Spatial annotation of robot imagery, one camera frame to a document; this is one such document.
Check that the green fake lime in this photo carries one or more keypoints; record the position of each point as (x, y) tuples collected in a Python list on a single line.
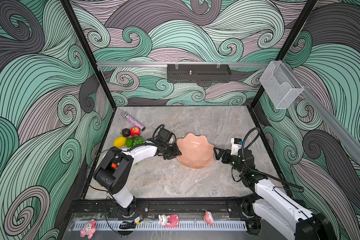
[(129, 142)]

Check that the pink wavy fruit bowl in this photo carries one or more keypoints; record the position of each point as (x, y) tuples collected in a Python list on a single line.
[(196, 152)]

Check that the white bunny pink toy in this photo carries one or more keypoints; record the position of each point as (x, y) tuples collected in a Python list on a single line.
[(169, 221)]

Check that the small pink figurine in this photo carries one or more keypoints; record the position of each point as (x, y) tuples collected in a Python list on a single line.
[(208, 217)]

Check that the aluminium rail wall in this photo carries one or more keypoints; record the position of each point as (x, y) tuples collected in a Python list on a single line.
[(327, 104), (154, 64)]

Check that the yellow fake lemon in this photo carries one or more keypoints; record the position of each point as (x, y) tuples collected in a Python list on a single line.
[(120, 142)]

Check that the green fake grape bunch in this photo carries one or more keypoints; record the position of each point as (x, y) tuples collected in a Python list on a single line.
[(138, 140)]

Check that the purple sprinkle tube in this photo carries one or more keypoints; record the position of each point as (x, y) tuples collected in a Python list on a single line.
[(133, 121)]

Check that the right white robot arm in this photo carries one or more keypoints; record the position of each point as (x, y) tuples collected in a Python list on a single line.
[(268, 202)]

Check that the white slotted cable duct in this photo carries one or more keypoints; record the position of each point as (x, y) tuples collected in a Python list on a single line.
[(237, 226)]

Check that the dark brown fake fruit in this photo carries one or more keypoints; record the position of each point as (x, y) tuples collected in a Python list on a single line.
[(126, 132)]

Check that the black wall tray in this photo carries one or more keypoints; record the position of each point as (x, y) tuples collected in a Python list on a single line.
[(200, 74)]

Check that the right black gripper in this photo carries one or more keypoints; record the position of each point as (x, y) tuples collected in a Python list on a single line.
[(227, 153)]

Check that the aluminium rail back wall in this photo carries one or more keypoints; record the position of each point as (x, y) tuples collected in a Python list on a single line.
[(154, 64)]

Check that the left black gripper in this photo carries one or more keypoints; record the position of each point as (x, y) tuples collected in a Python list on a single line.
[(175, 152)]

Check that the aluminium rail right wall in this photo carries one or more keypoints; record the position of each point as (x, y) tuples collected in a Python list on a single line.
[(327, 104)]

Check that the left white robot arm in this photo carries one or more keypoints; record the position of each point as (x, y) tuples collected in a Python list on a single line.
[(115, 167)]

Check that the red fake apple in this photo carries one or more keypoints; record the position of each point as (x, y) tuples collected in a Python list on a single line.
[(135, 131)]

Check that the clear plastic wall holder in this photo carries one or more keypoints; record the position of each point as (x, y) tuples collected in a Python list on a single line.
[(281, 84)]

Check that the pink plush toy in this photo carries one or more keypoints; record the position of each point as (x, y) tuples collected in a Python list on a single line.
[(89, 229)]

